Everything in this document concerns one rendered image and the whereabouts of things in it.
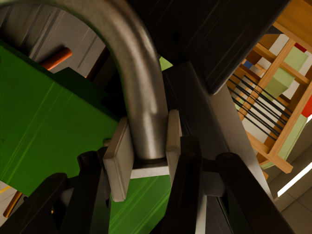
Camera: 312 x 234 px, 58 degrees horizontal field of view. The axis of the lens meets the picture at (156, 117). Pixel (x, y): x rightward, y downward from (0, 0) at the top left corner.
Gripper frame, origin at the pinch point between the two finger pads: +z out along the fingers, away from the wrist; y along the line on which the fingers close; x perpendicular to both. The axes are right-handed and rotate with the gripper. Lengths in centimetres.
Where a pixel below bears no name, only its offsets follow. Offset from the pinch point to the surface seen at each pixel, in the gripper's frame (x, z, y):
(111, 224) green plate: -9.5, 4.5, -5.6
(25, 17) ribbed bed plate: 10.0, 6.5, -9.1
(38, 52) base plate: 5.6, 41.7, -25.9
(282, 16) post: 3, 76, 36
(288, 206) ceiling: -498, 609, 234
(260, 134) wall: -391, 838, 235
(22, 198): -13.3, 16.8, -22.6
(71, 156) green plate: -1.9, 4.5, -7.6
